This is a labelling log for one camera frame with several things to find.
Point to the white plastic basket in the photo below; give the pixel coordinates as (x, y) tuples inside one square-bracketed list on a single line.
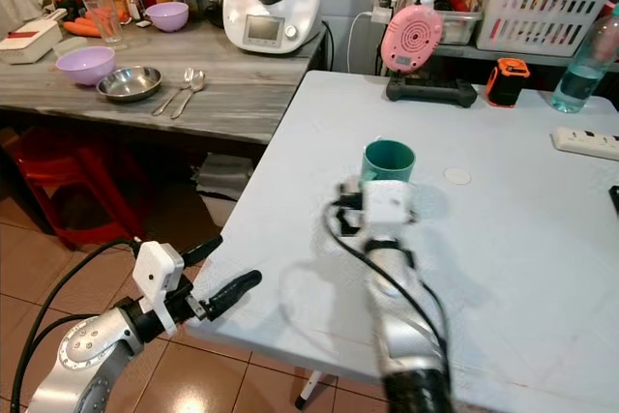
[(537, 12)]

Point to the steel bowl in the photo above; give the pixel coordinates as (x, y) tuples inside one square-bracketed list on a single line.
[(130, 84)]

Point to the steel spoon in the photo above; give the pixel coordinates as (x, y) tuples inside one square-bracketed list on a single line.
[(191, 88)]

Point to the clear plastic container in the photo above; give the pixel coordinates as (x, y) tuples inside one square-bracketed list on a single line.
[(460, 26)]

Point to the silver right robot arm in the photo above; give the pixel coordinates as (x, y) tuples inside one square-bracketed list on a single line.
[(411, 326)]

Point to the round white disc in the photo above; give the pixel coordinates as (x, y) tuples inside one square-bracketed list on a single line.
[(456, 176)]

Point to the teal mug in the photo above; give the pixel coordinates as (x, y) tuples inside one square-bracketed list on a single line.
[(387, 157)]

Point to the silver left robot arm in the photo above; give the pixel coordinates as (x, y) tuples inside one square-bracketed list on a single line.
[(82, 360)]

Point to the orange carrots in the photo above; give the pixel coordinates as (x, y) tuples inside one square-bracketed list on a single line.
[(79, 28)]

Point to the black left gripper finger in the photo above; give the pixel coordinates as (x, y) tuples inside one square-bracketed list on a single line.
[(237, 289), (202, 250)]

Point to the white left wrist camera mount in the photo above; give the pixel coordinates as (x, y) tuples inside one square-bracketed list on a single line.
[(158, 273)]

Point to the white power strip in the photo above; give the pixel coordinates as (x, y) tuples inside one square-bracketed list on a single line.
[(585, 142)]

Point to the white bin with bag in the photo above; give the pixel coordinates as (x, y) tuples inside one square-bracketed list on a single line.
[(224, 191)]

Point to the clear drinking glass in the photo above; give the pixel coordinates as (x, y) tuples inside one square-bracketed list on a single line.
[(104, 22)]

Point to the red plastic stool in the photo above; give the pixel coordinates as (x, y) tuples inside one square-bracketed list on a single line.
[(73, 186)]

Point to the steel fork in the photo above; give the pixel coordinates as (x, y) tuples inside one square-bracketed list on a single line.
[(176, 91)]

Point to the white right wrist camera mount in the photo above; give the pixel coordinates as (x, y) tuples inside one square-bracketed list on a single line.
[(387, 206)]

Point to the pink round device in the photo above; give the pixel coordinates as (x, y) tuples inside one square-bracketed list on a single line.
[(411, 38)]

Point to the orange and black device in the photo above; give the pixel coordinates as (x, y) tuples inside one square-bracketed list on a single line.
[(509, 81)]

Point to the white kitchen cooking machine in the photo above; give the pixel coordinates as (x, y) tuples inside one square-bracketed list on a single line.
[(273, 21)]

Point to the white box with red stripe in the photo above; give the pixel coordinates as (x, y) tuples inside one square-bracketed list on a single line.
[(29, 42)]

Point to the clear green water bottle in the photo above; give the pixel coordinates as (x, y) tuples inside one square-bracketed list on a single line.
[(582, 70)]

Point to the black flat stand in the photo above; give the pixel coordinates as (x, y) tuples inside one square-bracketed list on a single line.
[(430, 92)]

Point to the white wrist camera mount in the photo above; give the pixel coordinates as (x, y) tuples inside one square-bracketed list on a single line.
[(158, 273), (387, 206)]

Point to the large purple bowl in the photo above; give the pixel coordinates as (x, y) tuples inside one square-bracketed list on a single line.
[(85, 66)]

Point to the white table leg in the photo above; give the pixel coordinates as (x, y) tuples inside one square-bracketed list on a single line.
[(314, 389)]

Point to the small purple bowl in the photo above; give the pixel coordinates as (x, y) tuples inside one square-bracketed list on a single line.
[(166, 15)]

